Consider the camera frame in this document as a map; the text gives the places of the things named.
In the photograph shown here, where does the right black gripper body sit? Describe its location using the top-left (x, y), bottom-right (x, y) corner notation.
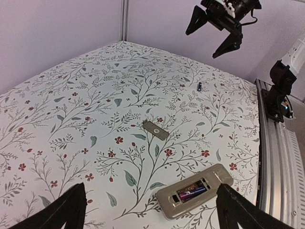
top-left (201, 0), bottom-right (243, 35)

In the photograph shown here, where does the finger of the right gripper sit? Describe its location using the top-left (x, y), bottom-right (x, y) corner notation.
top-left (185, 6), bottom-right (207, 35)
top-left (212, 33), bottom-right (243, 59)

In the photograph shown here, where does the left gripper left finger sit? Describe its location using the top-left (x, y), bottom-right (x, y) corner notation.
top-left (10, 183), bottom-right (86, 229)

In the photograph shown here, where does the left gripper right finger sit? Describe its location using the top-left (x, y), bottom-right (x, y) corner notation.
top-left (216, 184), bottom-right (291, 229)

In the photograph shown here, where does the black battery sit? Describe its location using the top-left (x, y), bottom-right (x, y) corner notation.
top-left (197, 82), bottom-right (202, 92)
top-left (178, 187), bottom-right (207, 202)

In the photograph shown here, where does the white grey remote control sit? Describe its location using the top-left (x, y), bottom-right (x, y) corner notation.
top-left (156, 164), bottom-right (234, 219)

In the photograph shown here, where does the grey battery cover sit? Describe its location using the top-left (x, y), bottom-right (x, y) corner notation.
top-left (142, 120), bottom-right (170, 141)

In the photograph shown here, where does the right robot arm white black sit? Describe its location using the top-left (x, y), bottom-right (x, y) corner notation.
top-left (185, 0), bottom-right (305, 95)

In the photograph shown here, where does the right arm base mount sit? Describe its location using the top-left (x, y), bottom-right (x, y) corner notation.
top-left (261, 89), bottom-right (294, 123)

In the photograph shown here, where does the right aluminium frame post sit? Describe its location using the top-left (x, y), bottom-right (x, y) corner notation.
top-left (120, 0), bottom-right (130, 41)

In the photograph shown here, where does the aluminium front rail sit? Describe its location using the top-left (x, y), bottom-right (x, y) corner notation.
top-left (255, 79), bottom-right (305, 229)

